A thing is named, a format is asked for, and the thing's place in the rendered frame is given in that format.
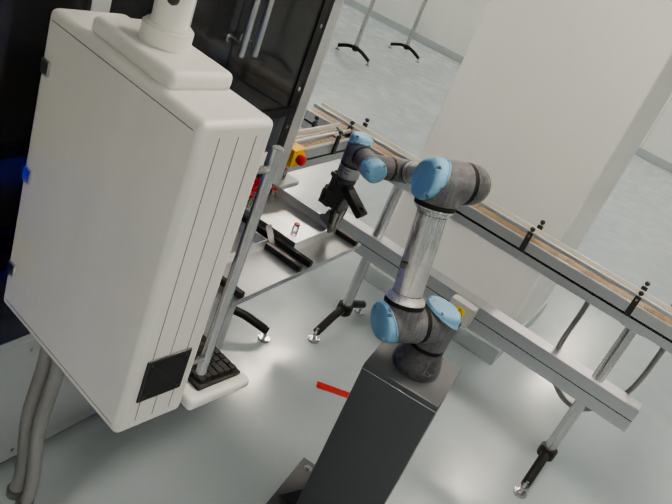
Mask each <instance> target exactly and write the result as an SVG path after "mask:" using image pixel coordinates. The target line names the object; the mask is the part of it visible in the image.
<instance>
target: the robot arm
mask: <svg viewBox="0 0 672 504"><path fill-rule="evenodd" d="M372 143H373V138H372V137H371V136H370V135H368V134H366V133H364V132H360V131H355V132H353V133H352V134H351V136H350V139H349V141H348V143H347V146H346V149H345V151H344V154H343V156H342V159H341V162H340V164H339V167H338V169H337V170H335V171H332V172H331V174H330V175H332V178H331V180H330V183H328V184H326V185H325V187H323V189H322V191H321V194H320V197H319V199H318V201H319V202H321V203H322V204H323V205H324V206H326V207H330V208H331V209H328V211H327V212H326V213H321V214H320V219H321V220H322V221H323V222H324V223H325V224H326V225H327V233H331V232H332V231H333V230H335V228H336V227H337V226H338V224H339V223H340V221H341V220H342V218H343V217H344V215H345V213H346V212H347V209H348V207H349V206H350V208H351V210H352V212H353V214H354V216H355V218H356V219H358V218H361V217H364V216H365V215H367V211H366V209H365V207H364V205H363V203H362V201H361V199H360V197H359V196H358V194H357V192H356V190H355V188H354V186H353V185H355V184H356V182H357V180H358V179H359V176H360V174H361V176H362V177H363V178H364V179H366V180H367V181H368V182H370V183H378V182H381V181H382V180H387V181H394V182H400V183H405V184H410V185H412V186H411V192H412V194H413V196H414V197H415V198H414V203H415V205H416V207H417V211H416V214H415V218H414V221H413V224H412V227H411V230H410V234H409V237H408V240H407V243H406V247H405V250H404V253H403V256H402V260H401V263H400V266H399V269H398V273H397V276H396V279H395V282H394V286H393V288H391V289H389V290H387V291H386V293H385V296H384V300H380V301H377V302H376V303H374V305H373V307H372V309H371V315H370V321H371V326H372V330H373V333H374V335H375V336H376V338H377V339H378V340H380V341H382V342H386V343H392V344H395V343H400V344H399V345H398V346H397V347H396V348H395V350H394V352H393V354H392V361H393V364H394V365H395V367H396V368H397V369H398V370H399V371H400V372H401V373H402V374H403V375H405V376H406V377H408V378H410V379H412V380H414V381H417V382H422V383H430V382H433V381H435V380H436V379H437V377H438V375H439V374H440V371H441V364H442V357H443V354H444V352H445V350H446V348H447V347H448V345H449V343H450V341H451V339H452V337H453V336H454V334H455V332H456V330H458V326H459V324H460V322H461V314H460V312H459V311H458V310H457V308H456V307H455V306H454V305H452V304H451V303H450V302H448V301H447V300H445V299H443V298H441V297H438V296H429V297H428V299H426V302H425V301H424V300H423V298H422V296H423V293H424V290H425V287H426V284H427V280H428V277H429V274H430V271H431V268H432V265H433V262H434V259H435V256H436V253H437V250H438V246H439V243H440V240H441V237H442V234H443V231H444V228H445V225H446V222H447V219H448V217H450V216H452V215H454V214H455V212H456V209H457V206H458V205H475V204H478V203H480V202H482V201H483V200H484V199H485V198H486V197H487V196H488V195H489V193H490V190H491V178H490V176H489V174H488V172H487V171H486V170H485V169H484V168H483V167H481V166H480V165H477V164H474V163H468V162H463V161H458V160H452V159H447V158H445V157H427V158H425V159H424V160H422V161H421V162H417V161H413V160H405V159H399V158H394V157H388V156H382V155H377V154H375V153H374V152H373V150H372V149H371V147H372ZM327 187H328V188H327Z"/></svg>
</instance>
